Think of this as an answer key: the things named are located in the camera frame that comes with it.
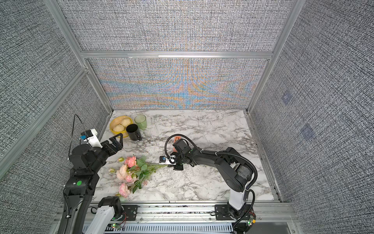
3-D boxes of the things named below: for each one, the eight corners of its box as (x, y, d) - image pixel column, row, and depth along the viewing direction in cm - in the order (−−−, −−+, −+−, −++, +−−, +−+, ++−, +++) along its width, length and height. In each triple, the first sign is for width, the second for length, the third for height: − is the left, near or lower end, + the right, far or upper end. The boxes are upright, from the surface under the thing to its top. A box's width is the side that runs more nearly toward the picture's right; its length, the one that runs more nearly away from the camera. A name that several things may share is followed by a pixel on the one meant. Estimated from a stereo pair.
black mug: (129, 141, 103) (124, 133, 96) (132, 131, 109) (128, 123, 101) (141, 141, 103) (137, 133, 96) (143, 131, 109) (140, 123, 101)
